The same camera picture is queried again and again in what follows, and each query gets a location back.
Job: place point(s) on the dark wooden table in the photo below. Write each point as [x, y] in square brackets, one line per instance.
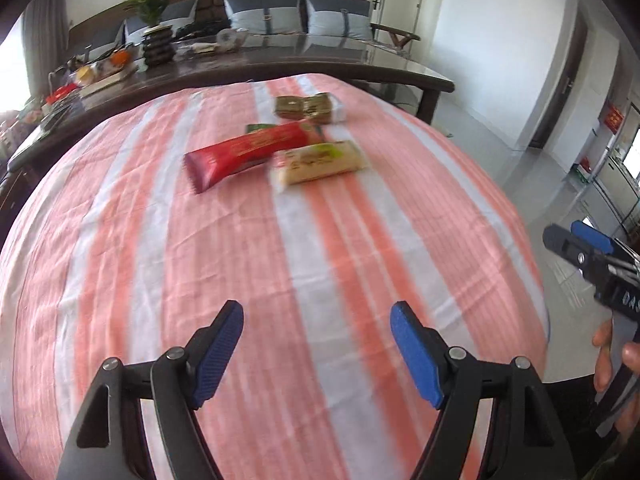
[300, 55]

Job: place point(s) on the window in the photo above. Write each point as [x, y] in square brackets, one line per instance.
[12, 60]

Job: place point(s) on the person's dark clothing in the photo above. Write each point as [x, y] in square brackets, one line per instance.
[575, 435]

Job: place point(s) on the green potted plant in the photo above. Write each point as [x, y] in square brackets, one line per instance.
[147, 5]

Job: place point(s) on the long red snack packet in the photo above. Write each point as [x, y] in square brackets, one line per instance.
[235, 155]

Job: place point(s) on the grey curtain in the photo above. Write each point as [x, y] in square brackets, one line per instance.
[45, 35]

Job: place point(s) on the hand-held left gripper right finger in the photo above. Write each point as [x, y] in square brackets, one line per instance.
[415, 355]

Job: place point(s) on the black ribbed vase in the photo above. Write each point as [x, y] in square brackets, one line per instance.
[157, 47]

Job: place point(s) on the person's right hand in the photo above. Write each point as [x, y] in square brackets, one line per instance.
[602, 360]

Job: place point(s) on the red wall decoration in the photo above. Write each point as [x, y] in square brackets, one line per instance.
[616, 117]

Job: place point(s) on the clear tray with clutter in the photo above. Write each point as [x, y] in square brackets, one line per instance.
[205, 45]

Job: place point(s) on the wooden chair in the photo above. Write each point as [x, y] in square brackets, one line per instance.
[397, 37]

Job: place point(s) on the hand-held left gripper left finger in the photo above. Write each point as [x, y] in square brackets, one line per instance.
[220, 355]

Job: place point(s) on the brown green snack packet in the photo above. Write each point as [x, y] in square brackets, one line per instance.
[305, 106]

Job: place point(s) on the blue white cushion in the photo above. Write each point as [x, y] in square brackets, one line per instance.
[337, 15]
[260, 12]
[182, 15]

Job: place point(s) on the clear fruit tray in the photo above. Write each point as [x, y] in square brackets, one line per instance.
[102, 65]

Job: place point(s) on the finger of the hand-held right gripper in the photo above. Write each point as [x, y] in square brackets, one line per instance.
[565, 242]
[592, 237]

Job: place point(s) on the pink white striped tablecloth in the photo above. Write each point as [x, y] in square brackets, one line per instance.
[300, 260]

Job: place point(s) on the cream snack packet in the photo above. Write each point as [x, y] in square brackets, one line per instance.
[320, 162]

